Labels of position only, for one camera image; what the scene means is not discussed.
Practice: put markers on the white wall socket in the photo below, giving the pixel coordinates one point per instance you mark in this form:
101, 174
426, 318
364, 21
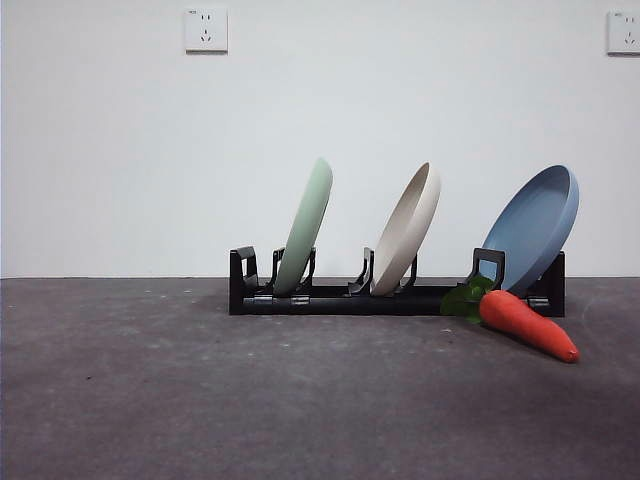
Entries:
624, 32
206, 30

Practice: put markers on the orange carrot with green leaves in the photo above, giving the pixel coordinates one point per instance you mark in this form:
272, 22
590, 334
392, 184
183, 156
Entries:
525, 325

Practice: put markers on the green round plate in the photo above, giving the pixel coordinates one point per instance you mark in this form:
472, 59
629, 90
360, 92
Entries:
305, 225

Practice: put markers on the black plate rack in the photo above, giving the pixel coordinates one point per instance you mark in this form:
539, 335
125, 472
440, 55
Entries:
375, 302

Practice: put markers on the blue round plate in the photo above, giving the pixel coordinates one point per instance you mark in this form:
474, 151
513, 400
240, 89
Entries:
530, 230

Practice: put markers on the beige round plate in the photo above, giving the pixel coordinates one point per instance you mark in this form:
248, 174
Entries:
405, 240

